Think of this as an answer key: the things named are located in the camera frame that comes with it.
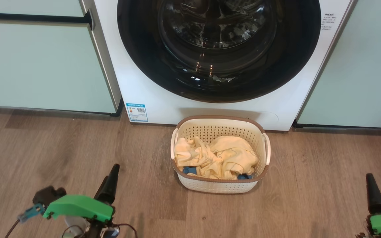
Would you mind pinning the white perforated laundry basket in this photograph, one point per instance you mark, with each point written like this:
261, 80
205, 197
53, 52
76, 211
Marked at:
220, 186

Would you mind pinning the pale green plain cabinet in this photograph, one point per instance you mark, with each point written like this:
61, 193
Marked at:
362, 76

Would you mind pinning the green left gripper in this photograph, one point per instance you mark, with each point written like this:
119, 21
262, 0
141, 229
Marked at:
78, 206

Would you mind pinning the cream garment with blue print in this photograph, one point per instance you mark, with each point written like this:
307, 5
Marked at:
223, 155

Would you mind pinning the round drain filter cover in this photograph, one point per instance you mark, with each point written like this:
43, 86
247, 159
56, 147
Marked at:
268, 116

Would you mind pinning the washing machine glass door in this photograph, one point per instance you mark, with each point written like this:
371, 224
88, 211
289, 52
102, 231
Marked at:
296, 49

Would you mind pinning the white front-load washing machine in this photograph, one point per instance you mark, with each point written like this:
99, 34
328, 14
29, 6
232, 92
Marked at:
150, 96

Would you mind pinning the blue energy label sticker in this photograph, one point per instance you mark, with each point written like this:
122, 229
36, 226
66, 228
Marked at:
137, 112

